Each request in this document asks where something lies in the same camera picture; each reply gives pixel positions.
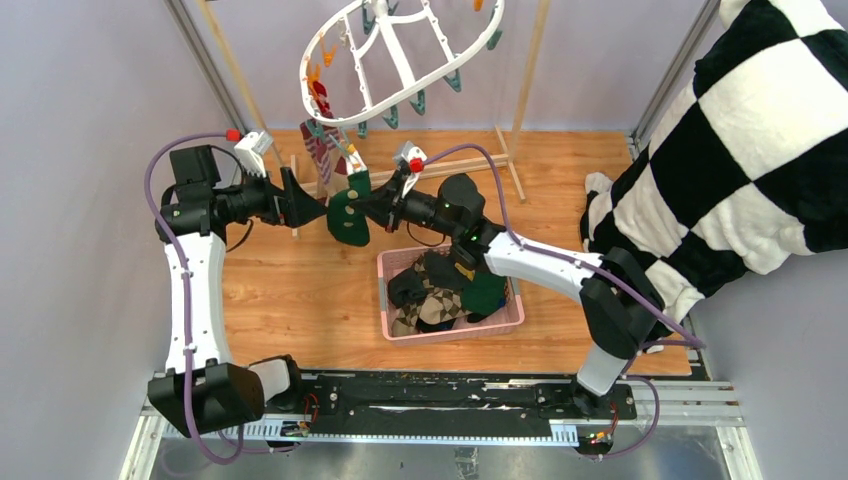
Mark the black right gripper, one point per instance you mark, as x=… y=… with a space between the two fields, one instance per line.
x=385 y=206

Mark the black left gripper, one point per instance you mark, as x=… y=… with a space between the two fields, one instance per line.
x=291 y=205

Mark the dark green sock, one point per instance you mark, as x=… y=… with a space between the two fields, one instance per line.
x=344 y=222
x=484 y=294

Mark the pink plastic basket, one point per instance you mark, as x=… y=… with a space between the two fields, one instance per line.
x=503 y=321

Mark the cream purple striped sock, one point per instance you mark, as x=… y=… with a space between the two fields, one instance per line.
x=322 y=144

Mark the plain black sock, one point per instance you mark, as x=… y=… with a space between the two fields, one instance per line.
x=406 y=288
x=447 y=268

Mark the argyle brown sock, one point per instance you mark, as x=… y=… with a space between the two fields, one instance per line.
x=405 y=321
x=441 y=305

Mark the black blue sock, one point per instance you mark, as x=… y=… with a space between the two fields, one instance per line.
x=426 y=328

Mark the white round sock hanger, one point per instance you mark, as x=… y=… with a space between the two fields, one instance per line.
x=360 y=26

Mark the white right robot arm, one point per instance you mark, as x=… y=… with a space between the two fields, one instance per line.
x=620 y=305

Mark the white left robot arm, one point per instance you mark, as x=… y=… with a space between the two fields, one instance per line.
x=202 y=389

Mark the red white striped sock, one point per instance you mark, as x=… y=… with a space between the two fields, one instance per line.
x=320 y=96

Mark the wooden clothes rack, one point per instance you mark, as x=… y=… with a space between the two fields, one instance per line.
x=506 y=159

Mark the black white checkered blanket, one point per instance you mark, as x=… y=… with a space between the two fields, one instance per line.
x=748 y=165

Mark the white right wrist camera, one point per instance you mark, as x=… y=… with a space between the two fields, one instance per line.
x=410 y=157

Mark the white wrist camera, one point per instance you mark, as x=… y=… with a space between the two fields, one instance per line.
x=250 y=151
x=410 y=157

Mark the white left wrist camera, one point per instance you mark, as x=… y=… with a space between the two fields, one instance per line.
x=250 y=151

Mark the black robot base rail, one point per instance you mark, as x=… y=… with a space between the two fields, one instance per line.
x=441 y=407

